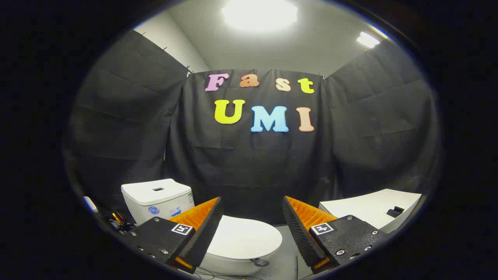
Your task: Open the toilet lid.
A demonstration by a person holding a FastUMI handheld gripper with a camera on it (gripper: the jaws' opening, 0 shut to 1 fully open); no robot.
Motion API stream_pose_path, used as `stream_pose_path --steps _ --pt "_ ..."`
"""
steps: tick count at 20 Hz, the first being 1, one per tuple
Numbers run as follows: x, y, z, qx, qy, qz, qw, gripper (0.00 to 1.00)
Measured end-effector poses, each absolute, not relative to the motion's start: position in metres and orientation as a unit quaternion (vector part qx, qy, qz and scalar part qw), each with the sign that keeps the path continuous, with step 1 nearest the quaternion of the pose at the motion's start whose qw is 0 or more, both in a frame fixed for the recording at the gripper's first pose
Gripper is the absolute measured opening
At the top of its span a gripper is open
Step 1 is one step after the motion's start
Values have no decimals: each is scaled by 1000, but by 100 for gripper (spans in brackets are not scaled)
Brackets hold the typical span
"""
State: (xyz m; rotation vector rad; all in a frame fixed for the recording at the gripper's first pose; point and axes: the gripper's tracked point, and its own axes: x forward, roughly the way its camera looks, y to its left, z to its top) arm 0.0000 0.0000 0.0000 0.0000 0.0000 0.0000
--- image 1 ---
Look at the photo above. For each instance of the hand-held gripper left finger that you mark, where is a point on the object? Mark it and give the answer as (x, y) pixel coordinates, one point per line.
(202, 237)

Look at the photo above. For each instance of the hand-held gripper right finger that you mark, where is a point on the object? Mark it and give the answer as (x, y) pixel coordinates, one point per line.
(301, 237)

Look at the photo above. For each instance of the white toilet lid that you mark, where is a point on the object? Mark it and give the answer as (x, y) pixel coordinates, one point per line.
(245, 237)

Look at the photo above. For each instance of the black round lid pull tab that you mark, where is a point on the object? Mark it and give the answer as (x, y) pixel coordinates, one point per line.
(261, 262)

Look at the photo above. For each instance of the white panelled cabinet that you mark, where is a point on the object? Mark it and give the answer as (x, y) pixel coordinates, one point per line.
(369, 206)

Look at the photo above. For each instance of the black backdrop cloth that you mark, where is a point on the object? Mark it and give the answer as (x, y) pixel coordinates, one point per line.
(253, 167)

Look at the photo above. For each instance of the small ceiling light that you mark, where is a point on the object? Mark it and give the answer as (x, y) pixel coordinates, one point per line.
(368, 40)

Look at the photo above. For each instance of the large ceiling light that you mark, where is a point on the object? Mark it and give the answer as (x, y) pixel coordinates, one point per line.
(259, 13)

